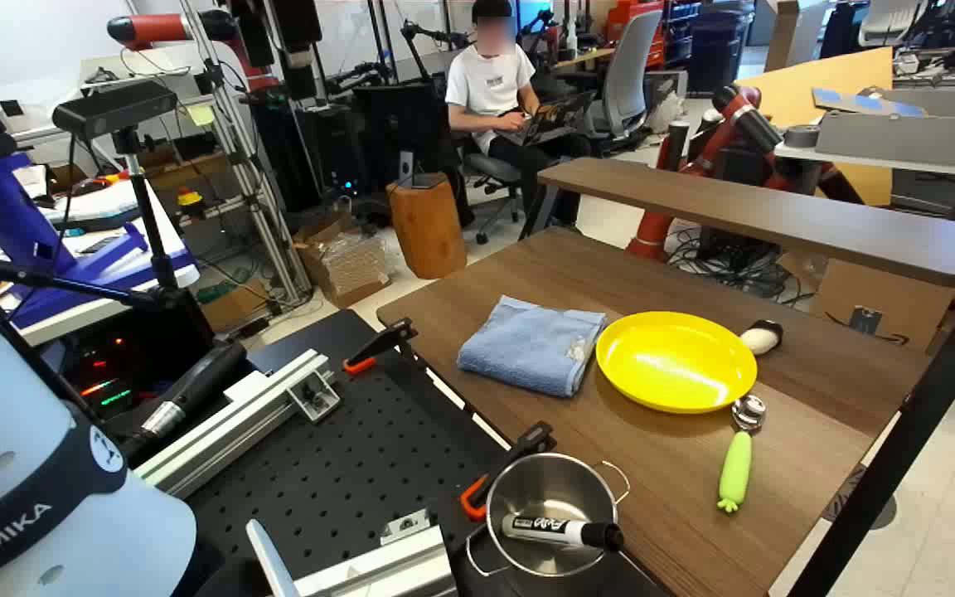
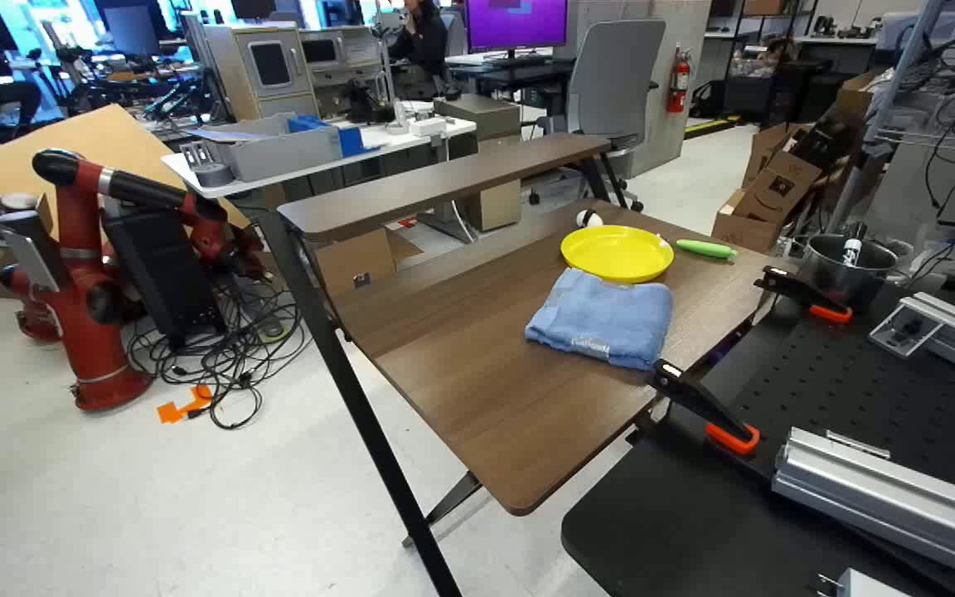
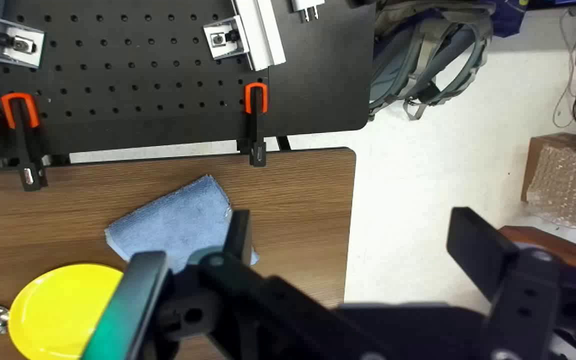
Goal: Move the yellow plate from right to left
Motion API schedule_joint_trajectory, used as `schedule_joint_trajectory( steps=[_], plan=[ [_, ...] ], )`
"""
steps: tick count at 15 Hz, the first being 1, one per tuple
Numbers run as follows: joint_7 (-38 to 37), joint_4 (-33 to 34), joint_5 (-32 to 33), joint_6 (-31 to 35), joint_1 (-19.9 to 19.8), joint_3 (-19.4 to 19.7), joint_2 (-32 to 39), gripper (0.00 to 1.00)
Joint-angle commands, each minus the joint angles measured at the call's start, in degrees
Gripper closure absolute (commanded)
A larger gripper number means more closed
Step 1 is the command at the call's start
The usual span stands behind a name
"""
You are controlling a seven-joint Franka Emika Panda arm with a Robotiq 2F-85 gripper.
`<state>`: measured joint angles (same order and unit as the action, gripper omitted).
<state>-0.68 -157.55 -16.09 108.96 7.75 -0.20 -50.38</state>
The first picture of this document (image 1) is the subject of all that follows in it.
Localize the wooden shelf board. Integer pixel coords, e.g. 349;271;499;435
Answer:
540;160;955;284

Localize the wooden stump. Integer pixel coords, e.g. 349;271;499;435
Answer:
387;172;467;277

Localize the yellow plastic plate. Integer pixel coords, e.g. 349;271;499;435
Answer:
596;310;759;414

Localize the aluminium extrusion rail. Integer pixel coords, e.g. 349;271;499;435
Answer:
136;348;342;496

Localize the red robot arm background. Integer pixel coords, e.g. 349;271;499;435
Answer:
628;83;779;263

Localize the metal wire shelf rack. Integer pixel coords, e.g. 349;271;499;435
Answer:
107;0;313;308

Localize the black perforated breadboard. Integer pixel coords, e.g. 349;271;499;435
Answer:
183;304;672;597

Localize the seated person white shirt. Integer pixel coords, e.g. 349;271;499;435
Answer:
444;0;587;214

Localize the blue white machine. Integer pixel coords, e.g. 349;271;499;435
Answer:
0;124;191;326

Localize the orange black clamp front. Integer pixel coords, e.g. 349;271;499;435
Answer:
459;420;553;521

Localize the aluminium bracket front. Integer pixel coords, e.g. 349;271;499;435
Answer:
247;512;459;597

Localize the black white marker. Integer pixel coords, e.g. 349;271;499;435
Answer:
501;514;625;550

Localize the black camera on stand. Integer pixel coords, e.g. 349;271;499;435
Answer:
52;78;215;366

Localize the folded blue cloth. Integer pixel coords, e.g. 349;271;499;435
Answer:
459;296;606;398

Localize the white black computer mouse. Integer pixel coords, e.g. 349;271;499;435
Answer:
741;317;782;359

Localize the cardboard box on floor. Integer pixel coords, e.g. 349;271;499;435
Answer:
295;219;393;304

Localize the orange black clamp rear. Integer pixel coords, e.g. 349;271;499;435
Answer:
342;317;418;376

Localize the grey office chair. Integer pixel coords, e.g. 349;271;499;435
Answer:
580;10;687;151

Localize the small steel pot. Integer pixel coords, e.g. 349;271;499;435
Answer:
464;451;632;581

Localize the orange black clamp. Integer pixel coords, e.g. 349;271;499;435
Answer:
459;420;553;521
342;317;418;376

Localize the green handled ice cream scoop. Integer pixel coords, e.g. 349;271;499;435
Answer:
717;394;767;514

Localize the black handheld tool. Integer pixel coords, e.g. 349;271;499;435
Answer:
123;340;247;454

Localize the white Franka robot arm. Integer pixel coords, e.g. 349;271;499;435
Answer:
0;335;199;597

